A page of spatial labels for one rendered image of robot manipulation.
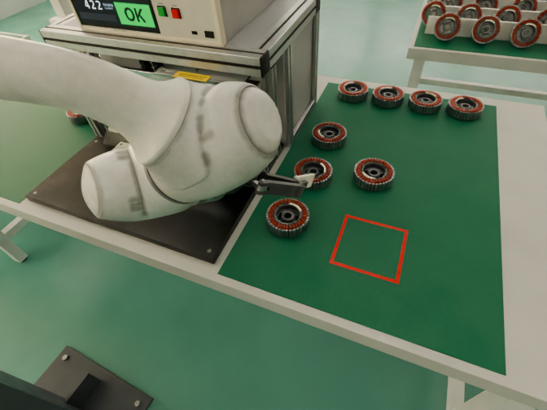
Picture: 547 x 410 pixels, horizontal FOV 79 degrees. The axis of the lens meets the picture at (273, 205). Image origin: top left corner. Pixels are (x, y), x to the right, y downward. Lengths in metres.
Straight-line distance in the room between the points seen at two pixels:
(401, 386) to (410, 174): 0.85
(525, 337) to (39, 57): 0.88
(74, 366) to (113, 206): 1.33
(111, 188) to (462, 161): 0.97
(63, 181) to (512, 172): 1.33
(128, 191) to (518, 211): 0.93
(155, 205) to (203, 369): 1.15
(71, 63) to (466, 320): 0.78
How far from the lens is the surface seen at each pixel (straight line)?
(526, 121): 1.42
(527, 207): 1.09
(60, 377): 1.76
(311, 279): 0.79
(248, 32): 0.93
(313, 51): 1.21
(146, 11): 0.95
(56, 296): 1.99
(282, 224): 0.84
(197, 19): 0.87
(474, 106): 1.38
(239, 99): 0.33
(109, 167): 0.46
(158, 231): 0.92
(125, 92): 0.35
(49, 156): 1.38
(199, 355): 1.56
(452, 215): 0.98
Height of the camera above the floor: 1.44
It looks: 48 degrees down
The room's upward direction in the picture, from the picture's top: 5 degrees counter-clockwise
